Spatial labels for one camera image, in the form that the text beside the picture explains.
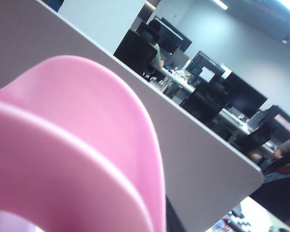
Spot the grey desk divider panel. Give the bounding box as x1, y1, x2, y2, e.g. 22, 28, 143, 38
0, 0, 265, 232

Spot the seated person in green shirt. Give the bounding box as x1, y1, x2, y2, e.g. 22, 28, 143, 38
148, 43, 165, 70

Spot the seated person in dark shirt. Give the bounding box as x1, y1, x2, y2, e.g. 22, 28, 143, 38
247, 139, 290, 225

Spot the white ceiling light strip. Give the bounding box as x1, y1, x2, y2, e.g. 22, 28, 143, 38
212, 0, 230, 11

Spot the black computer monitor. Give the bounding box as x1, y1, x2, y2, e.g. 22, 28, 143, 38
152, 15, 193, 53
221, 72, 268, 119
267, 104, 290, 142
185, 50, 227, 82

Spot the black office chair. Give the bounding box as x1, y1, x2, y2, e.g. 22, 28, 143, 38
113, 28, 160, 76
180, 82, 224, 125

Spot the pink plastic watering can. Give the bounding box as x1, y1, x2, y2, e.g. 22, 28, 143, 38
0, 55, 169, 232

